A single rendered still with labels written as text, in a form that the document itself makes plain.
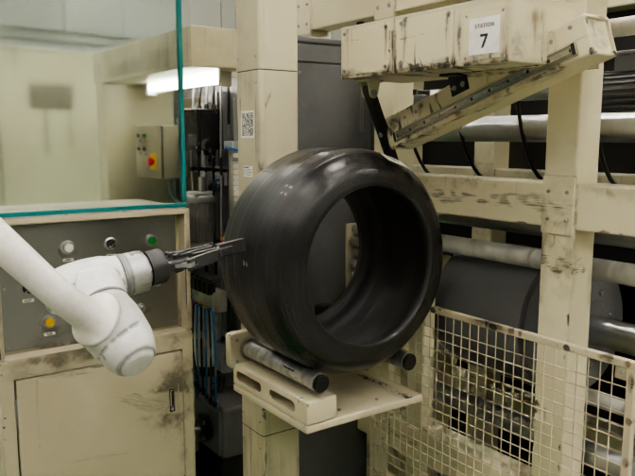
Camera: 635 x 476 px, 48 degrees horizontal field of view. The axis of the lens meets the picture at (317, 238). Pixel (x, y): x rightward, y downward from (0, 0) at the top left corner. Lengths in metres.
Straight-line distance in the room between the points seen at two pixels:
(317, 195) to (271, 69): 0.50
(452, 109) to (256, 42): 0.55
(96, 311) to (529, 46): 1.07
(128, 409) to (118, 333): 0.87
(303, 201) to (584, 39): 0.70
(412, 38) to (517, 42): 0.31
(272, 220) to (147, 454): 0.95
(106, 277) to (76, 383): 0.70
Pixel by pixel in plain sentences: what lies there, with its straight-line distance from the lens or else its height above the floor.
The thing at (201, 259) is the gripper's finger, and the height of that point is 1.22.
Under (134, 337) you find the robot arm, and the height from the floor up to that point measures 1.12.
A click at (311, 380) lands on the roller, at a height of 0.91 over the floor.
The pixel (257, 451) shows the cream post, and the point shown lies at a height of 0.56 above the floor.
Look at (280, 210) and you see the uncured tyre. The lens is 1.58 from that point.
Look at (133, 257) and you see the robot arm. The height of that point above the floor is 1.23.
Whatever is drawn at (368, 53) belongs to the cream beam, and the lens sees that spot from 1.98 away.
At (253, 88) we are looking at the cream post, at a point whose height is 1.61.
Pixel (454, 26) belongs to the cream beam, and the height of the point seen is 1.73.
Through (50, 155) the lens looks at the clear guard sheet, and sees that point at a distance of 2.00.
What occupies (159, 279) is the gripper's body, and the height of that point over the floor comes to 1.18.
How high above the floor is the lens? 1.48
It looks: 8 degrees down
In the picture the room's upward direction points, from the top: straight up
